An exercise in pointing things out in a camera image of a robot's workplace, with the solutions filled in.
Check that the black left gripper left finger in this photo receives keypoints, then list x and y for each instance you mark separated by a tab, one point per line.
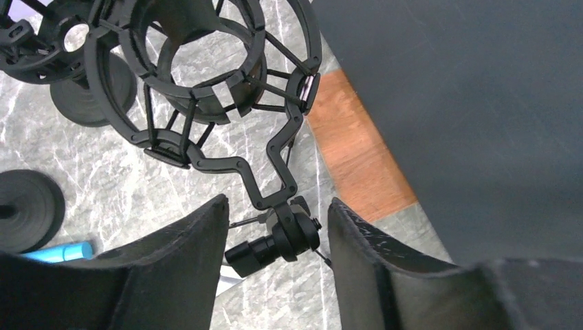
165	280

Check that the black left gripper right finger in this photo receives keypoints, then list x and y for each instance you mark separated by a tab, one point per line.
382	283

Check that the blue toy microphone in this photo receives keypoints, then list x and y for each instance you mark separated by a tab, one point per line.
62	253

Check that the black stand for pink microphone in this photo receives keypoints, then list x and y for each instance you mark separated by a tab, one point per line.
32	210

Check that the black tripod microphone stand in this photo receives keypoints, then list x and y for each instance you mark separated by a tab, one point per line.
180	119

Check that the wooden board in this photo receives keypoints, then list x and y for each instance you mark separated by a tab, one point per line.
361	166

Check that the dark grey network switch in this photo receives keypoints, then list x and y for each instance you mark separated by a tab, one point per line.
480	104

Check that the black shock mount stand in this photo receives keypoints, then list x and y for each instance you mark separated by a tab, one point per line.
40	57

